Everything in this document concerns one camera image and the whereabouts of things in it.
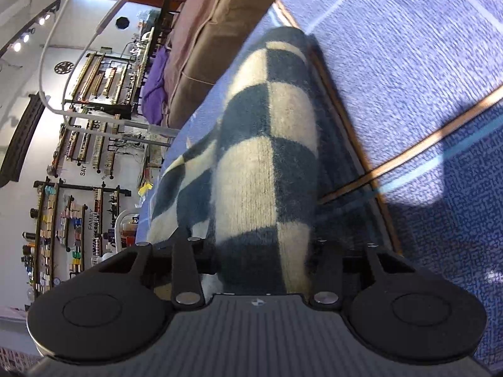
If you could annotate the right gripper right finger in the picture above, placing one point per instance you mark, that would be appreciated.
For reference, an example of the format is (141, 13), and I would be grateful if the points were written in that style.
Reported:
(325, 270)

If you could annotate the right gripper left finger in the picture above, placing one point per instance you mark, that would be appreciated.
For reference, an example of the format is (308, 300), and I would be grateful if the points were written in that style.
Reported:
(186, 290)

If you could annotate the green cream checkered sweater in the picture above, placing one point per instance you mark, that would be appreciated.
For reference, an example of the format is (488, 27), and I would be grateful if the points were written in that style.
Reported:
(251, 186)

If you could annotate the purple cloth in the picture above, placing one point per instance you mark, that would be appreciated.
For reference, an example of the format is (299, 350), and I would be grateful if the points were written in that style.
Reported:
(153, 94)

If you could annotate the blue plaid bed sheet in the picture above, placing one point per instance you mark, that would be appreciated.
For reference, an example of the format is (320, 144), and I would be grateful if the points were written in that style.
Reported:
(415, 87)

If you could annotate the brown pink bed cover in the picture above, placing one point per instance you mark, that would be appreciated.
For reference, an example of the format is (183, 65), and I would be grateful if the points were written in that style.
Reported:
(206, 37)

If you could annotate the wall display shelf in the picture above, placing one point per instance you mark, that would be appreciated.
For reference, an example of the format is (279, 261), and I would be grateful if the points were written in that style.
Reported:
(102, 97)

